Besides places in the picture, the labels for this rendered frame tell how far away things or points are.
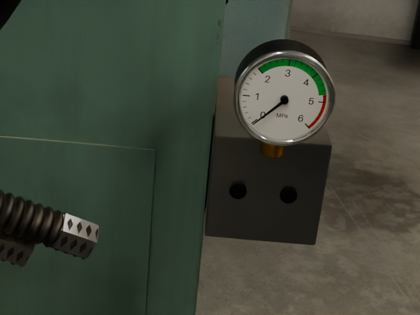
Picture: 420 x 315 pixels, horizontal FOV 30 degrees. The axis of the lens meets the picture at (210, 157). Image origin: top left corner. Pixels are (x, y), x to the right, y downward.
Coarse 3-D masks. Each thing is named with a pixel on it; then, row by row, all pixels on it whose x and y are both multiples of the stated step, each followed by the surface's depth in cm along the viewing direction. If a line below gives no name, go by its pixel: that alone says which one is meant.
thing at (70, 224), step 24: (0, 192) 47; (0, 216) 47; (24, 216) 47; (48, 216) 48; (72, 216) 49; (0, 240) 49; (24, 240) 50; (48, 240) 48; (72, 240) 49; (96, 240) 49; (24, 264) 50
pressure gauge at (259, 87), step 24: (264, 48) 48; (288, 48) 48; (240, 72) 49; (264, 72) 48; (288, 72) 48; (312, 72) 48; (240, 96) 48; (264, 96) 48; (288, 96) 48; (312, 96) 48; (240, 120) 49; (264, 120) 49; (288, 120) 49; (312, 120) 49; (264, 144) 52; (288, 144) 49
